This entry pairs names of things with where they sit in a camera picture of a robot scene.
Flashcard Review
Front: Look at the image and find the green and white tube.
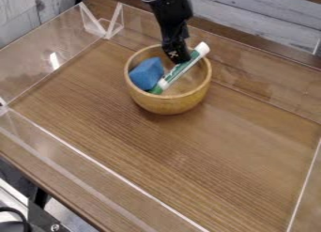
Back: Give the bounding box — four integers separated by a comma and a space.
150, 42, 211, 95

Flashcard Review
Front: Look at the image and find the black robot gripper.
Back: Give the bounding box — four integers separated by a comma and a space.
142, 0, 193, 64

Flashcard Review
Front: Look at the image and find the blue rectangular block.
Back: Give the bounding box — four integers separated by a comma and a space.
130, 57, 164, 91

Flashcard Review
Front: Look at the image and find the black cable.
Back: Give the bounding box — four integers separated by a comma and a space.
0, 207, 32, 232

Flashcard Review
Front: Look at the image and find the clear acrylic tray wall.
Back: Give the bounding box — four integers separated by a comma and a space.
0, 0, 321, 232

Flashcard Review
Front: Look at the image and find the light wooden bowl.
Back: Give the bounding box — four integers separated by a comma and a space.
124, 42, 213, 115

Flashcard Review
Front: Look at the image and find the black metal table leg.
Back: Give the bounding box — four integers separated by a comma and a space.
28, 188, 71, 232

